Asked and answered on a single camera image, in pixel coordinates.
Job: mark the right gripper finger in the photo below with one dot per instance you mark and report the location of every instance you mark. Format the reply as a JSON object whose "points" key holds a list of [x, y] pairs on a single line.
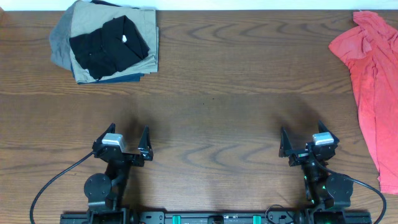
{"points": [[322, 128], [285, 145]]}

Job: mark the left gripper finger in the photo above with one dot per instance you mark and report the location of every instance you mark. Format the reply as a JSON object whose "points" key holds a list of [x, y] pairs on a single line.
{"points": [[102, 140], [144, 146]]}

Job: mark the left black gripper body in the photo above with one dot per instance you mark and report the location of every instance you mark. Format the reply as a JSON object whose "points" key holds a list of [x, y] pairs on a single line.
{"points": [[125, 156]]}

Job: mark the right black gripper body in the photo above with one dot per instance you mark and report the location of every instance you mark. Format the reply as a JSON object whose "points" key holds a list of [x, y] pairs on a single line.
{"points": [[305, 155]]}

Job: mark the red t-shirt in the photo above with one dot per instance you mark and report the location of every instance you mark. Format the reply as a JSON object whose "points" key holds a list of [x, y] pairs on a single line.
{"points": [[369, 50]]}

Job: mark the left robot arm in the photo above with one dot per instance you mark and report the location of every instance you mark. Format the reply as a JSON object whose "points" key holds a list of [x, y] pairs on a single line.
{"points": [[105, 190]]}

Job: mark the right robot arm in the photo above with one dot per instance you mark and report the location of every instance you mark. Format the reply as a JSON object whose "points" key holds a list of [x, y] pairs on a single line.
{"points": [[330, 193]]}

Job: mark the navy folded garment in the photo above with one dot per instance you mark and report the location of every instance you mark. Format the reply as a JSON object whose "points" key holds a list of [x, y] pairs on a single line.
{"points": [[124, 78]]}

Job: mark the black folded garment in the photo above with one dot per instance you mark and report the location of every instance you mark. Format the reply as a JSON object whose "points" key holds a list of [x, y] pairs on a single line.
{"points": [[114, 47]]}

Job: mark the grey folded garment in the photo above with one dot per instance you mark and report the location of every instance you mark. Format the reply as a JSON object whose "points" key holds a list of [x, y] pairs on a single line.
{"points": [[59, 40]]}

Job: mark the beige folded garment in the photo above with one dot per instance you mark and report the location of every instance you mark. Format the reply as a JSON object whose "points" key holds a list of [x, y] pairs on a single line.
{"points": [[89, 16]]}

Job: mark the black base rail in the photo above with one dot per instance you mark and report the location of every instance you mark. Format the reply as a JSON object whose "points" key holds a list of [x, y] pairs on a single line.
{"points": [[271, 216]]}

